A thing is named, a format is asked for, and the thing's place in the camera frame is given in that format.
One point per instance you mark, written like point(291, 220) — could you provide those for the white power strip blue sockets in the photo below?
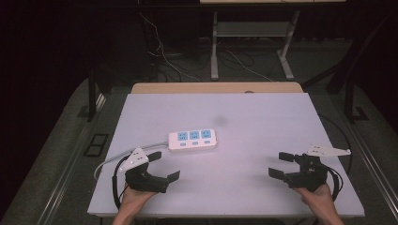
point(193, 141)

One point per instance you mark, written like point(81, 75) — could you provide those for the black floor socket frame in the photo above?
point(96, 144)

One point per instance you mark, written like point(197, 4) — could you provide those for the grey metal desk frame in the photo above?
point(250, 29)

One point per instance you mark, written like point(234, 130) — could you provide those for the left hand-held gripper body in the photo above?
point(144, 180)

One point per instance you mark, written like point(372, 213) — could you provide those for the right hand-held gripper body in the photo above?
point(308, 175)

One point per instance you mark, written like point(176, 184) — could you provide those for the person's right hand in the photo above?
point(316, 198)

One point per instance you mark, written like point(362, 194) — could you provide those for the black metal stand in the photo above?
point(352, 93)
point(91, 97)

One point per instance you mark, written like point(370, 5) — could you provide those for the person's left hand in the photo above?
point(135, 200)

